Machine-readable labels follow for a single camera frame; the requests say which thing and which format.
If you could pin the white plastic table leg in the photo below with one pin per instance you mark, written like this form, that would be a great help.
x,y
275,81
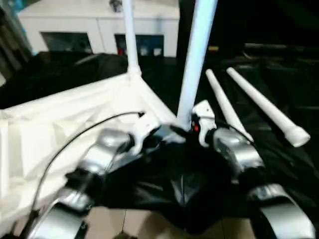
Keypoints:
x,y
130,37
224,99
197,62
264,104

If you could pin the white plastic table top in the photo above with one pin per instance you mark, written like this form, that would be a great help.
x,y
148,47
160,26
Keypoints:
x,y
49,124

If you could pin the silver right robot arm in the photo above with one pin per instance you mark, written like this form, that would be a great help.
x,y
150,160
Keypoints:
x,y
239,149

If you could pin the black plastic mat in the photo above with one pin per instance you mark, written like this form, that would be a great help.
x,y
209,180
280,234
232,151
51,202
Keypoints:
x,y
174,179

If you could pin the small tan label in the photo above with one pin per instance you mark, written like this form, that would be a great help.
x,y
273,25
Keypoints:
x,y
213,48

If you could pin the dark horizontal bar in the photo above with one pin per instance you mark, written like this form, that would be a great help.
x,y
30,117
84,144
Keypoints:
x,y
281,47

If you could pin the black fabric backdrop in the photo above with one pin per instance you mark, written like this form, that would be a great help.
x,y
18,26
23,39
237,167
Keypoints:
x,y
261,22

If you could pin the white glass-door cabinet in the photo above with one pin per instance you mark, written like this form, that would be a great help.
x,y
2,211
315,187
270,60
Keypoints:
x,y
87,25

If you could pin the black bundle in clear bag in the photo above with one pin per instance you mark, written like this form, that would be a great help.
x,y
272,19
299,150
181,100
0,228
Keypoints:
x,y
115,5

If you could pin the grey metal tripod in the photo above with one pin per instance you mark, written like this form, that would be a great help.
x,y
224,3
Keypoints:
x,y
12,44

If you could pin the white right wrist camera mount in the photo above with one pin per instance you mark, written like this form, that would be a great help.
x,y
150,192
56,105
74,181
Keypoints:
x,y
205,117

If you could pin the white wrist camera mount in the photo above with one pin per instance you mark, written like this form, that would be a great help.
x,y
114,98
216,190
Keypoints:
x,y
205,117
145,127

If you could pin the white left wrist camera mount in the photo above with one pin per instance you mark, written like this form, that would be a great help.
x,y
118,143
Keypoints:
x,y
145,127

